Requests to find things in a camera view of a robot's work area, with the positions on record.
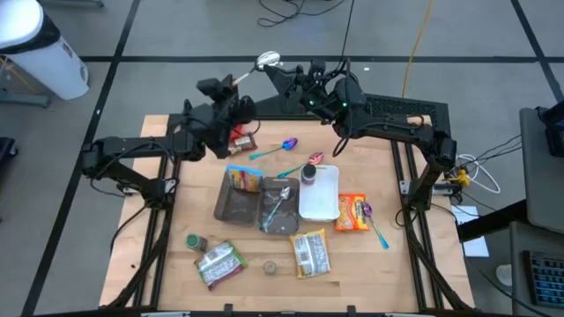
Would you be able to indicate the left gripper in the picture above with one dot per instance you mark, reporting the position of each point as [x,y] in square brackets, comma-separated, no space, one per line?
[235,110]

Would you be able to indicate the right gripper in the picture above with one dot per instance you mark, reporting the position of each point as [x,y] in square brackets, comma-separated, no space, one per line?
[315,86]

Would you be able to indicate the blue yellow ramen packet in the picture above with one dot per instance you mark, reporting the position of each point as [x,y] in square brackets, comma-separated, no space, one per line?
[244,180]

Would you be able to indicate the purple label spice jar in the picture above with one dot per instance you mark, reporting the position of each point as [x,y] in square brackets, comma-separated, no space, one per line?
[308,174]

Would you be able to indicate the silver metal spoon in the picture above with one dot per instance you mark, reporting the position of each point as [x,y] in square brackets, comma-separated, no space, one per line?
[285,193]

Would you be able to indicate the green red ramen packet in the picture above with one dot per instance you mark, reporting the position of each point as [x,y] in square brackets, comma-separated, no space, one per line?
[220,264]

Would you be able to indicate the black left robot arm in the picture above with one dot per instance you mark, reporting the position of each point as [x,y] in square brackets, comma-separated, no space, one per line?
[132,147]

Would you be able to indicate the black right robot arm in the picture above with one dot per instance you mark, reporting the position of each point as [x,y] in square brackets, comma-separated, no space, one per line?
[396,132]

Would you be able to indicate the black wedge panel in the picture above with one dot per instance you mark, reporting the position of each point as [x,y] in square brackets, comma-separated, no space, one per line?
[275,110]

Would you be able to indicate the red plastic cup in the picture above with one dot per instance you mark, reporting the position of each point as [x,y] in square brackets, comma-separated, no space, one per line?
[238,131]

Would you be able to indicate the brown snack bar wrapper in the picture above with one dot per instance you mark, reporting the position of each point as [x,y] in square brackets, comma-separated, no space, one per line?
[244,143]

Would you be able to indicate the black perforated panel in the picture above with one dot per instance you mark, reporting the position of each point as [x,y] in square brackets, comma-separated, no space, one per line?
[396,105]

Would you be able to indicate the grey translucent plastic bin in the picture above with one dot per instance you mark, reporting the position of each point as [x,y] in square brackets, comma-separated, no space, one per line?
[288,220]
[233,207]

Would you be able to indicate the white plastic bin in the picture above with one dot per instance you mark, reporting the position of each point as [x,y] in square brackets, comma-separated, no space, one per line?
[321,198]

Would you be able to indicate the orange ramen noodle packet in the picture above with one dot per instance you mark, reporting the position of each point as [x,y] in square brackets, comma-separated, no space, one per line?
[348,213]

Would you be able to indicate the green lid spice jar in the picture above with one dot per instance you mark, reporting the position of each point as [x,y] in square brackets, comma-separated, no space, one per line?
[194,241]

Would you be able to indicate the yellow ramen noodle packet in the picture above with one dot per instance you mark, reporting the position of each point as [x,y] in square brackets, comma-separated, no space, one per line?
[310,254]

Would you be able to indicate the white trash can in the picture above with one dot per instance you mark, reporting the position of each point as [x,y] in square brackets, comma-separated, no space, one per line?
[53,66]

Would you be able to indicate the grey metal stand foot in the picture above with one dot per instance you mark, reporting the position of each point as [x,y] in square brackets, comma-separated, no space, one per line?
[70,2]
[26,99]

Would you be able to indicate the yellow plug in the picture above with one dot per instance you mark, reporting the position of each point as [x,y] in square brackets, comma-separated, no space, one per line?
[462,177]

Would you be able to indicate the black floor object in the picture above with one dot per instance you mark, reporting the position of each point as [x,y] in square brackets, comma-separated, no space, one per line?
[6,149]

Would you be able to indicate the silver aluminium bar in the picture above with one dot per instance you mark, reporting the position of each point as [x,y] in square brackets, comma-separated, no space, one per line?
[410,314]
[165,314]

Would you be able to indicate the white paper sheet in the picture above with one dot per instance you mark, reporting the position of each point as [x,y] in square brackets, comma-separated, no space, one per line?
[478,247]

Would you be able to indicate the black desk device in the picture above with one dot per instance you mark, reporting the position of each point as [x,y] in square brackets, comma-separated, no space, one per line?
[555,141]

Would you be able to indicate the grey desk panel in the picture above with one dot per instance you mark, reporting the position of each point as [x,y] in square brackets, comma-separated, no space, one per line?
[542,185]

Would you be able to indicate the white computer mouse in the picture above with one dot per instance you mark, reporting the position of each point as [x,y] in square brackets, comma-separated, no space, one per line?
[504,275]

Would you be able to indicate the dark grey desk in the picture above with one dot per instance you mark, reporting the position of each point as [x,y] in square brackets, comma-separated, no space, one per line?
[517,264]

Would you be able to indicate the backlit keyboard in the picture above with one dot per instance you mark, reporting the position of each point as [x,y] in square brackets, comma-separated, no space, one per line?
[546,277]

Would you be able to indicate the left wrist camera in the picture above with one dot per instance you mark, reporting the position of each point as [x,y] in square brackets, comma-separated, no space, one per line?
[208,88]

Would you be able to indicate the black aluminium table frame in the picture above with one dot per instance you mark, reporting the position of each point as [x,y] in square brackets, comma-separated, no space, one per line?
[286,117]

